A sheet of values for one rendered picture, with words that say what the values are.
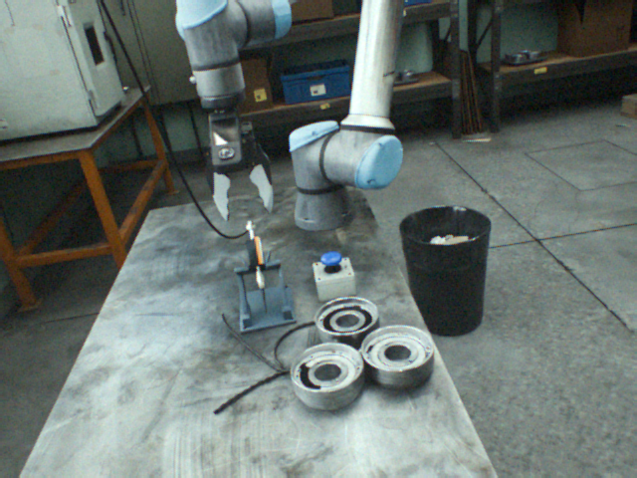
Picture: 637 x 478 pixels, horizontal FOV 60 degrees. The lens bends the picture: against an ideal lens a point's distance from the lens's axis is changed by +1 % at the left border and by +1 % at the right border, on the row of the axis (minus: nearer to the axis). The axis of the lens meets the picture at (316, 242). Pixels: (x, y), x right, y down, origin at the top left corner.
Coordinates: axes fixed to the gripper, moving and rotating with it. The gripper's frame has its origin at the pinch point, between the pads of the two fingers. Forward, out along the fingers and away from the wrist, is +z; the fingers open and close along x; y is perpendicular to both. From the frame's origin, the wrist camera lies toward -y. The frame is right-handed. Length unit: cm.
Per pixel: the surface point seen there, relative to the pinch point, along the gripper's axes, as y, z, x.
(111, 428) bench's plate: -26.0, 18.6, 23.5
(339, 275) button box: -2.7, 14.3, -14.1
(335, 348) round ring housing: -21.8, 15.4, -10.3
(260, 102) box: 328, 47, -2
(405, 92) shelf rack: 316, 56, -110
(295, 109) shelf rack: 318, 54, -27
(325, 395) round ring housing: -31.5, 15.5, -7.4
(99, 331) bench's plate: 0.9, 18.6, 31.8
